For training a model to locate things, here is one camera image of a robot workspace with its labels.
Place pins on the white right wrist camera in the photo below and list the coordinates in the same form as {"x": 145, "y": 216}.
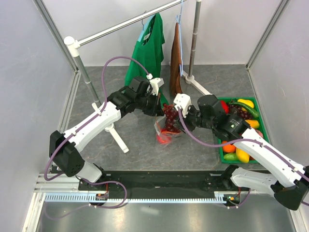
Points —
{"x": 183, "y": 102}

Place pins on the purple grape bunch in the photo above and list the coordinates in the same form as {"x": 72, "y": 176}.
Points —
{"x": 171, "y": 118}

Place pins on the aluminium frame post right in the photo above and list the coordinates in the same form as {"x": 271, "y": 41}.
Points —
{"x": 267, "y": 32}

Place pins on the green chili pepper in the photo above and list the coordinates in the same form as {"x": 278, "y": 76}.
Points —
{"x": 249, "y": 109}

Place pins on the green t-shirt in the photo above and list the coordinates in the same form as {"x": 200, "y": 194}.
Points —
{"x": 150, "y": 55}

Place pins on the red apple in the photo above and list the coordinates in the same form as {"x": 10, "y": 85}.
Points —
{"x": 163, "y": 139}

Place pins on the light blue shirt hanger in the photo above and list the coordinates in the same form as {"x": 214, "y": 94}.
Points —
{"x": 146, "y": 31}

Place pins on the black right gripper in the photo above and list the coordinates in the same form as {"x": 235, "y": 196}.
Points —
{"x": 186, "y": 120}

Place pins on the blue wire hanger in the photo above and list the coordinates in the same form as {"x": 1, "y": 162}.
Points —
{"x": 178, "y": 18}

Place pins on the green cucumber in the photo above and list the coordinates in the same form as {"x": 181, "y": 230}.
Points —
{"x": 230, "y": 157}

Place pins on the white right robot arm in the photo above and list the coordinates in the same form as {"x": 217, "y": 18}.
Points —
{"x": 287, "y": 180}

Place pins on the aluminium frame post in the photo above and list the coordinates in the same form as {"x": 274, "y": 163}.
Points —
{"x": 55, "y": 32}
{"x": 267, "y": 32}

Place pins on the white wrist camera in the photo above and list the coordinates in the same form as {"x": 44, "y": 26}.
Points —
{"x": 183, "y": 102}
{"x": 155, "y": 83}

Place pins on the aluminium frame post left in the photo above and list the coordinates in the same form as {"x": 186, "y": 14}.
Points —
{"x": 55, "y": 32}

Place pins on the orange fruit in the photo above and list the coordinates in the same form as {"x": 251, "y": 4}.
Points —
{"x": 229, "y": 148}

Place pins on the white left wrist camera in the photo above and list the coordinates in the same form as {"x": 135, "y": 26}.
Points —
{"x": 155, "y": 83}

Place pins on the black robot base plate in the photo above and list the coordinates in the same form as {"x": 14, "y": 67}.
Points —
{"x": 170, "y": 183}

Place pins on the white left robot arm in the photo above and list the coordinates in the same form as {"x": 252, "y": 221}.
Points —
{"x": 65, "y": 148}

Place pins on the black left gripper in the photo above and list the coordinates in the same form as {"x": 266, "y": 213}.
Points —
{"x": 156, "y": 110}

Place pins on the yellow mango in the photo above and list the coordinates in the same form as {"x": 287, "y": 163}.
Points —
{"x": 242, "y": 155}

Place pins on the white cable duct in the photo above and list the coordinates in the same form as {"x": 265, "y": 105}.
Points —
{"x": 95, "y": 198}

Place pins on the brown towel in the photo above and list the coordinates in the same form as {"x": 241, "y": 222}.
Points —
{"x": 175, "y": 64}

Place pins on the red bell pepper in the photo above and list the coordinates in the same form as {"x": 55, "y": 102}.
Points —
{"x": 224, "y": 106}

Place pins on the clear zip top bag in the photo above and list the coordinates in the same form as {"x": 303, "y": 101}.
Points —
{"x": 159, "y": 125}

